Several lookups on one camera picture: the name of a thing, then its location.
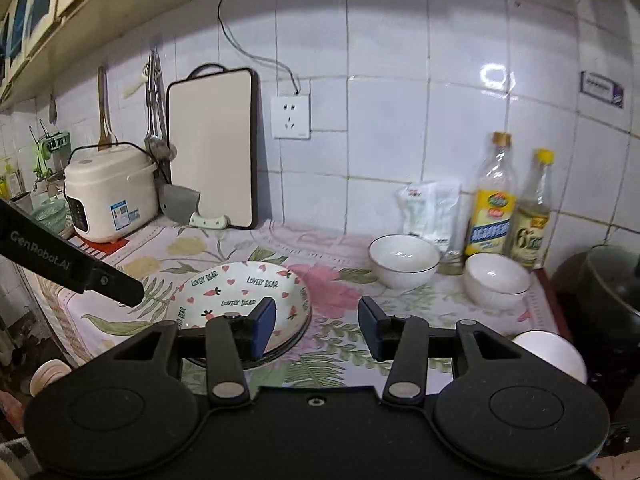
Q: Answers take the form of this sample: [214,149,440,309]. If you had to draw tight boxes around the green plastic basket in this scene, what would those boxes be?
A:
[30,195,68,233]

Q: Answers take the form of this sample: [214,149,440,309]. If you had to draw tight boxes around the yellow label cooking wine bottle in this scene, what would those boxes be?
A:
[463,131,518,257]

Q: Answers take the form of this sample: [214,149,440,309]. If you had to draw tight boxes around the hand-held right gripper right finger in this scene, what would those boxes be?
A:
[358,296,561,406]

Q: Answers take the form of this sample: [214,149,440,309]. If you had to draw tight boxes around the white cutting board black rim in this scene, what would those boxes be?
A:
[166,62,260,230]

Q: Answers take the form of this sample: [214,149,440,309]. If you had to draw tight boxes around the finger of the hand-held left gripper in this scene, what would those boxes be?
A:
[82,261,146,308]

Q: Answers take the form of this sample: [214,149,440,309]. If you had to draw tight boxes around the black wok with glass lid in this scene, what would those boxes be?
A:
[552,244,640,341]

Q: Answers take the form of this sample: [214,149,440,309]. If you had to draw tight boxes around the black power cable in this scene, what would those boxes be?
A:
[217,0,586,97]

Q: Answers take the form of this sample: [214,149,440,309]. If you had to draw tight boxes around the floral tablecloth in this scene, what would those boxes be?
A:
[20,217,561,396]

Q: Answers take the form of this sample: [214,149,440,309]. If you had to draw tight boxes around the steel cleaver cream handle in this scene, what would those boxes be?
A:
[157,183,232,229]

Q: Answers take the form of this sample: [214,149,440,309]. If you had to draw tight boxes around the clear vinegar bottle yellow cap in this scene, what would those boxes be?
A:
[506,148,556,269]

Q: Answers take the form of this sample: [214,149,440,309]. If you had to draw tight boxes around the black gas stove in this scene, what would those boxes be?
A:
[547,270,640,411]

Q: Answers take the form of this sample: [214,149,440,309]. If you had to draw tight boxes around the white wall socket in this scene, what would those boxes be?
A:
[270,94,312,140]

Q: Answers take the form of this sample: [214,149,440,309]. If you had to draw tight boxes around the white plastic packet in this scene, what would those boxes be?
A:
[432,180,462,253]
[397,183,438,238]

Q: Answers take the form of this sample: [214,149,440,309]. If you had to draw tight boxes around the cream rice cooker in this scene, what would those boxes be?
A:
[64,144,159,244]

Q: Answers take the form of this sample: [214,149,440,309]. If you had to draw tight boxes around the hanging metal ladle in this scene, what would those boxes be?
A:
[144,52,163,153]

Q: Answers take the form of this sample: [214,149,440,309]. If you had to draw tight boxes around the wooden spatula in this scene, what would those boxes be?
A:
[96,66,119,151]

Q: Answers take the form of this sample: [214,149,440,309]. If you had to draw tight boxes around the purple white wall sticker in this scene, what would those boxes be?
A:
[580,71,626,109]

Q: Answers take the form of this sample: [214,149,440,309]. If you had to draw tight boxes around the green wall rack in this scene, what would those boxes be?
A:
[27,125,72,181]

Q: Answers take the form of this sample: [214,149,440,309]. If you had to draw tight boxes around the white heart print deep plate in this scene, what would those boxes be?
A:
[166,261,312,361]

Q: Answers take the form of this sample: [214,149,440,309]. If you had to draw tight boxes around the cream handled peeler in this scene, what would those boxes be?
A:
[121,71,151,98]

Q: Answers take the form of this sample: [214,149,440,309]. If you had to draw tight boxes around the hanging metal utensils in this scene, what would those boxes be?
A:
[150,55,177,162]

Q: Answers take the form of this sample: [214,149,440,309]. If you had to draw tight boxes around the white ribbed bowl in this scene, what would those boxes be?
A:
[511,330,588,385]
[368,234,442,289]
[463,252,532,309]

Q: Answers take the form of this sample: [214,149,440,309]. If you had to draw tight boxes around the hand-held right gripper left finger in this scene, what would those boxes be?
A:
[75,296,277,409]

